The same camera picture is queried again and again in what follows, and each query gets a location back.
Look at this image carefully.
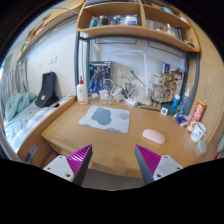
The wooden wall shelf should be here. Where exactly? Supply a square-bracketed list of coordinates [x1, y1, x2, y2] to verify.
[76, 0, 200, 52]

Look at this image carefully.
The teal blanket on bed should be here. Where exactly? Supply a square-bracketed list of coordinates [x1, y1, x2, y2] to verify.
[5, 92, 37, 121]

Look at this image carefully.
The white charger adapter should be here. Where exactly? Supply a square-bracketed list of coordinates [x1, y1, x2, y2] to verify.
[112, 89, 123, 102]

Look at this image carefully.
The blue robot model box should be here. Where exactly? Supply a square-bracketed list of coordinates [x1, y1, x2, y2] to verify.
[89, 61, 114, 93]

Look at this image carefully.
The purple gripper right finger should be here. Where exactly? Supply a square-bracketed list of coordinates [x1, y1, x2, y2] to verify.
[135, 144, 161, 184]

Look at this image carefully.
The wooden desk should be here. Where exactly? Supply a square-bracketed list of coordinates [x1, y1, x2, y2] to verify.
[42, 103, 215, 177]

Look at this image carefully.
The grey cloud mouse pad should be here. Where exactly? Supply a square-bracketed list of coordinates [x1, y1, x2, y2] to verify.
[79, 106, 130, 134]

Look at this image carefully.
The black backpack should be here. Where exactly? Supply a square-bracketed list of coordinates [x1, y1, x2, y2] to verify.
[35, 72, 58, 108]

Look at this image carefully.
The clear plastic cup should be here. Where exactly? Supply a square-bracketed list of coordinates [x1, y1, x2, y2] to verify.
[195, 140, 207, 156]

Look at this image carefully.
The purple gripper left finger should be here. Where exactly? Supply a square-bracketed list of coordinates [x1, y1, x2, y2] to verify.
[66, 145, 93, 186]

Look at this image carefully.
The white bottle red cap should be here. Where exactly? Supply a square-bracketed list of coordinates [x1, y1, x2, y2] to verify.
[77, 78, 88, 104]

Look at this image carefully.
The small white desk clock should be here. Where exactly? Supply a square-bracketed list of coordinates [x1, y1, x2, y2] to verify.
[160, 107, 168, 115]

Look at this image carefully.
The white power strip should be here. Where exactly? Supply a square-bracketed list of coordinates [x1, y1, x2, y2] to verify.
[124, 98, 138, 107]

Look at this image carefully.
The red chips can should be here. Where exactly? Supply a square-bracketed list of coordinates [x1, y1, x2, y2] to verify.
[187, 100, 206, 133]

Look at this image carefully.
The white mug with face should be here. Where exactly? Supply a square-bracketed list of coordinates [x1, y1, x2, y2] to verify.
[191, 122, 207, 142]

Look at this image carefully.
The blue spray bottle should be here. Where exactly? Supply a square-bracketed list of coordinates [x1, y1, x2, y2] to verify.
[181, 83, 190, 115]

